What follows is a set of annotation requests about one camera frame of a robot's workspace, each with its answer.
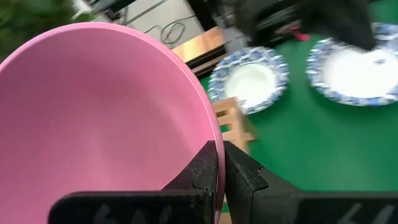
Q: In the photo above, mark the wooden slatted shelf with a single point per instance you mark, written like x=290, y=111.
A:
x=231, y=119

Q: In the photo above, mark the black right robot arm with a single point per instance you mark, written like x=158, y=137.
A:
x=264, y=18

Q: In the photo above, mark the blue patterned white plate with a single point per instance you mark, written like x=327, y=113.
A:
x=357, y=74
x=248, y=82

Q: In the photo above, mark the small green leafy tree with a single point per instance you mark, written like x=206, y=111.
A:
x=31, y=18

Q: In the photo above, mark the pink bowl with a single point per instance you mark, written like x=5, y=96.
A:
x=93, y=109

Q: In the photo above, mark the black aluminium table frame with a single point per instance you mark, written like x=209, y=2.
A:
x=205, y=60

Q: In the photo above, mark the small red tag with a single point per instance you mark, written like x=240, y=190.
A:
x=301, y=37

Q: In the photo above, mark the white cylindrical plant pot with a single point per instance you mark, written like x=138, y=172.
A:
x=81, y=7

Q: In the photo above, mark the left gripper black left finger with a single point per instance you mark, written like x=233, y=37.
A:
x=186, y=205

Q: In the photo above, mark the green table mat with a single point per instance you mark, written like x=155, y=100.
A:
x=311, y=140

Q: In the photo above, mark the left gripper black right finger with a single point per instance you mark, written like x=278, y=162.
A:
x=264, y=208

